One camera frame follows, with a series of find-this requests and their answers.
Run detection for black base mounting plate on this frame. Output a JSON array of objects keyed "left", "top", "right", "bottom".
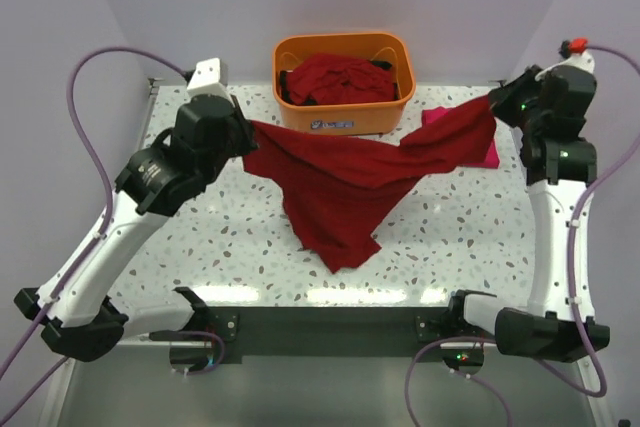
[{"left": 186, "top": 306, "right": 489, "bottom": 364}]

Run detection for folded pink t shirt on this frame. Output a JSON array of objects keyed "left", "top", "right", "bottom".
[{"left": 421, "top": 106, "right": 500, "bottom": 169}]

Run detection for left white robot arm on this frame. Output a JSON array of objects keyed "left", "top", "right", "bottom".
[{"left": 14, "top": 94, "right": 257, "bottom": 362}]

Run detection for dark red t shirt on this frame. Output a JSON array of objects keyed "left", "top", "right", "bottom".
[{"left": 243, "top": 96, "right": 496, "bottom": 273}]

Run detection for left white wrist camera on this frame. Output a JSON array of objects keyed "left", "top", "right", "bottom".
[{"left": 186, "top": 58, "right": 231, "bottom": 100}]

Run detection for orange plastic basket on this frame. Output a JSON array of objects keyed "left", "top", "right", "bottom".
[{"left": 272, "top": 32, "right": 416, "bottom": 135}]

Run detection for red t shirts in basket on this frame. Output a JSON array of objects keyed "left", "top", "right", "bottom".
[{"left": 278, "top": 53, "right": 399, "bottom": 106}]

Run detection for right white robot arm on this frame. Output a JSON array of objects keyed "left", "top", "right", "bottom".
[{"left": 448, "top": 61, "right": 610, "bottom": 363}]

